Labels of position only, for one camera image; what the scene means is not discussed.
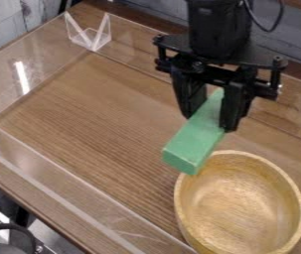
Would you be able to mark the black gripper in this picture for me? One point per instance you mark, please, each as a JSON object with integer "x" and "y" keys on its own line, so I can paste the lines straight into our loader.
{"x": 249, "y": 73}

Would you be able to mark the green rectangular block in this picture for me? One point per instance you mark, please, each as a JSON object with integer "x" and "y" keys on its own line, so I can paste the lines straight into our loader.
{"x": 192, "y": 145}

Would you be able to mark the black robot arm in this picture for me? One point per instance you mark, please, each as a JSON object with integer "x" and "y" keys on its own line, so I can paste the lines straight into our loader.
{"x": 214, "y": 54}

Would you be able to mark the brown wooden bowl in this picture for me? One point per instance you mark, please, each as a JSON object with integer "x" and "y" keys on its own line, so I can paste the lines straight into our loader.
{"x": 238, "y": 207}

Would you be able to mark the clear acrylic corner bracket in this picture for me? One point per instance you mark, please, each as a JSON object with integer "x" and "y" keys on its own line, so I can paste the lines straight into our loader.
{"x": 88, "y": 38}

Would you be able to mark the clear acrylic front wall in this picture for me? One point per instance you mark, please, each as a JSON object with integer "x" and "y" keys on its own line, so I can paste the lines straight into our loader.
{"x": 92, "y": 220}

